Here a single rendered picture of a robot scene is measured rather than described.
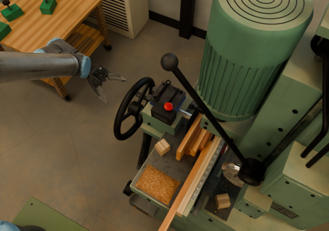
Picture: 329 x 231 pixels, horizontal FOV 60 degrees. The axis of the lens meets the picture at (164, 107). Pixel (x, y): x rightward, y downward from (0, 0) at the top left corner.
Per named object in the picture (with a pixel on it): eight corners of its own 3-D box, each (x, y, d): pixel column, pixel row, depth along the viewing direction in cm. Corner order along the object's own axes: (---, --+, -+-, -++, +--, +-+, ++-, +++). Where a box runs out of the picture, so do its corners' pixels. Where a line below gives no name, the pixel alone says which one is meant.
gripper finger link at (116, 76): (128, 77, 132) (108, 75, 129) (126, 81, 137) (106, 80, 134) (128, 70, 133) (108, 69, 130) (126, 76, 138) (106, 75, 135)
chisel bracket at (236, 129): (207, 113, 97) (211, 100, 90) (246, 131, 94) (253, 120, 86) (198, 130, 94) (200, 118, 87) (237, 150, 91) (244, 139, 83)
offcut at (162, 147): (170, 150, 100) (170, 145, 96) (161, 156, 98) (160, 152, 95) (163, 142, 101) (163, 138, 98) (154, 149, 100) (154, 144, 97)
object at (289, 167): (270, 164, 71) (294, 139, 58) (306, 182, 69) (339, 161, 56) (258, 193, 68) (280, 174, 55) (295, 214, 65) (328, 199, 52)
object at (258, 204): (244, 181, 88) (255, 169, 78) (266, 192, 86) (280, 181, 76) (232, 208, 84) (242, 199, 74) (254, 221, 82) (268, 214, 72)
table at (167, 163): (188, 61, 127) (189, 52, 122) (252, 90, 119) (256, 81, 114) (107, 177, 101) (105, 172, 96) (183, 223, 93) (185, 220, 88)
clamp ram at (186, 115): (182, 107, 108) (184, 95, 100) (200, 116, 106) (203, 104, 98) (171, 126, 104) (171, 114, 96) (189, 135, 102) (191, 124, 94)
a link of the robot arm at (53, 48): (52, 54, 111) (69, 46, 122) (26, 48, 113) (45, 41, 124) (53, 76, 115) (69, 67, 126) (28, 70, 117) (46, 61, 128)
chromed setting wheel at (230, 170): (220, 168, 90) (227, 154, 80) (257, 188, 87) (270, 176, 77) (216, 176, 89) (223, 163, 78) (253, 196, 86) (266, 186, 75)
